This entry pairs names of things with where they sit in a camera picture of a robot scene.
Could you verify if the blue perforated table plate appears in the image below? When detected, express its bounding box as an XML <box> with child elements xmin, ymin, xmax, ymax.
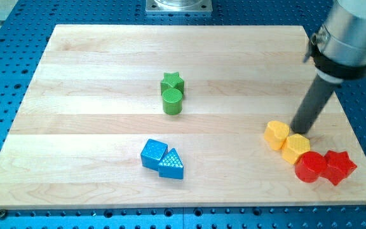
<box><xmin>0</xmin><ymin>0</ymin><xmax>366</xmax><ymax>228</ymax></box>

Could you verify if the yellow hexagon block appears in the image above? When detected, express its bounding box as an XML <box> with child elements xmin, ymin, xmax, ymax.
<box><xmin>281</xmin><ymin>134</ymin><xmax>310</xmax><ymax>164</ymax></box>

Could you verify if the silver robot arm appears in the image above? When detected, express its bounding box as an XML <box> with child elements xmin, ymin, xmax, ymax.
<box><xmin>305</xmin><ymin>0</ymin><xmax>366</xmax><ymax>84</ymax></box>

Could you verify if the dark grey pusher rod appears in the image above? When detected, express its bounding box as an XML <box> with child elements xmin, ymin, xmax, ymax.
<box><xmin>290</xmin><ymin>74</ymin><xmax>343</xmax><ymax>134</ymax></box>

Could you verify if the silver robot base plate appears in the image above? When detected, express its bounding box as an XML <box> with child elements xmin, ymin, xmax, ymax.
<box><xmin>146</xmin><ymin>0</ymin><xmax>213</xmax><ymax>13</ymax></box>

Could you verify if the green star block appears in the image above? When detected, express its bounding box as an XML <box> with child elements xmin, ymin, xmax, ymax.
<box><xmin>160</xmin><ymin>72</ymin><xmax>185</xmax><ymax>94</ymax></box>

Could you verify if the red cylinder block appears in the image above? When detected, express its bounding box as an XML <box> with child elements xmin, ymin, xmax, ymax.
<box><xmin>295</xmin><ymin>151</ymin><xmax>327</xmax><ymax>183</ymax></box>

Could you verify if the blue cube block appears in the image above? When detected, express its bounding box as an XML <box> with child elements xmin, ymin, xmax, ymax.
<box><xmin>140</xmin><ymin>139</ymin><xmax>168</xmax><ymax>171</ymax></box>

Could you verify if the green cylinder block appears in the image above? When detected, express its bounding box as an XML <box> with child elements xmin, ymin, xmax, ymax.
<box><xmin>162</xmin><ymin>88</ymin><xmax>183</xmax><ymax>115</ymax></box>

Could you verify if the light wooden board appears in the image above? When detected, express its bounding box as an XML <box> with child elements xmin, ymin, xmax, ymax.
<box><xmin>0</xmin><ymin>25</ymin><xmax>366</xmax><ymax>209</ymax></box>

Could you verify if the red star block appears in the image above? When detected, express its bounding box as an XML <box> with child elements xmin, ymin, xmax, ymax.
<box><xmin>321</xmin><ymin>150</ymin><xmax>357</xmax><ymax>186</ymax></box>

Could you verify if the blue triangle block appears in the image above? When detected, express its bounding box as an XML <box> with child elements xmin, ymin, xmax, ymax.
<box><xmin>158</xmin><ymin>148</ymin><xmax>184</xmax><ymax>179</ymax></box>

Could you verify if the yellow heart block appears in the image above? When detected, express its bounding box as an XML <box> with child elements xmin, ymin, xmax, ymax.
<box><xmin>264</xmin><ymin>120</ymin><xmax>290</xmax><ymax>151</ymax></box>

